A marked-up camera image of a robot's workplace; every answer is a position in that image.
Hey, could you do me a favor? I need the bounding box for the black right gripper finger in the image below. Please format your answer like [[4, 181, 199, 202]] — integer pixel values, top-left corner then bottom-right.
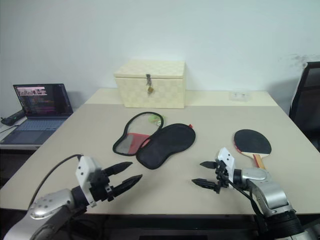
[[199, 161, 218, 170], [191, 178, 219, 191]]

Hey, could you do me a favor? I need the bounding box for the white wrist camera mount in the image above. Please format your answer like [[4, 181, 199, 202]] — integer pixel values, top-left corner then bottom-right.
[[75, 156, 103, 208], [215, 147, 237, 188]]

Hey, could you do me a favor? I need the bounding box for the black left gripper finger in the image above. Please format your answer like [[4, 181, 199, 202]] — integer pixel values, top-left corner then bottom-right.
[[103, 161, 134, 178], [109, 174, 144, 198]]

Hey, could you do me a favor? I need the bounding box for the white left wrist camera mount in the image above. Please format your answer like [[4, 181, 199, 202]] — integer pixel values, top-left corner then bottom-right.
[[75, 156, 103, 208]]

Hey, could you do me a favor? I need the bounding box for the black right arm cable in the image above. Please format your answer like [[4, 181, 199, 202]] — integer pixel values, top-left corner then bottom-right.
[[226, 178, 269, 235]]

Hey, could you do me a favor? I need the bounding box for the clear plastic small box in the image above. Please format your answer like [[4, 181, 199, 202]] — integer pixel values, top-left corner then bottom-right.
[[229, 91, 252, 102]]

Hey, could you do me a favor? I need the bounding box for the black paddle cover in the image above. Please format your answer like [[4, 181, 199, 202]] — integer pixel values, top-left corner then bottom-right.
[[112, 111, 197, 171]]

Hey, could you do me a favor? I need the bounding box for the open laptop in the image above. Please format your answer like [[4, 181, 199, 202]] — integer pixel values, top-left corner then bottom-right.
[[0, 83, 74, 146]]

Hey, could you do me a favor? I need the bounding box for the black table tennis paddle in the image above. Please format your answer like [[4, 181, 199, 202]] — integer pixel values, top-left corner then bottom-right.
[[233, 128, 273, 169]]

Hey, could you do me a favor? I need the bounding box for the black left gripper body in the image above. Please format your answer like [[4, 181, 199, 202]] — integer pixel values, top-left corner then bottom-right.
[[90, 168, 116, 203]]

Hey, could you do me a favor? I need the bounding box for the cream woven storage box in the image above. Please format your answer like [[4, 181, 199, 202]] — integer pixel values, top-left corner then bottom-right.
[[113, 59, 188, 110]]

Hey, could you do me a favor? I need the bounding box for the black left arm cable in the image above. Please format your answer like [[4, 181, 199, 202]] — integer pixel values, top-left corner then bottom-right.
[[28, 154, 83, 208]]

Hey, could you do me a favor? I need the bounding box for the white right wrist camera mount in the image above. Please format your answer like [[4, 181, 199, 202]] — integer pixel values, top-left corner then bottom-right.
[[215, 147, 237, 188]]

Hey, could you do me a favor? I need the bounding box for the black handheld device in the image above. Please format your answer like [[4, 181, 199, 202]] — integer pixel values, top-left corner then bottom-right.
[[0, 111, 26, 126]]

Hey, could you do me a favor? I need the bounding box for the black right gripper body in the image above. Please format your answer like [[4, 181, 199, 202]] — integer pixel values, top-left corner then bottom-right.
[[213, 159, 232, 194]]

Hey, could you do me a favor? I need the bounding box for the black office chair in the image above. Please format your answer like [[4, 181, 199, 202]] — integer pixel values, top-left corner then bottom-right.
[[288, 61, 320, 153]]

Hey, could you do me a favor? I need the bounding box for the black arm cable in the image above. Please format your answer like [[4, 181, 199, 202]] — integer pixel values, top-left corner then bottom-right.
[[28, 154, 83, 208], [226, 178, 269, 235]]

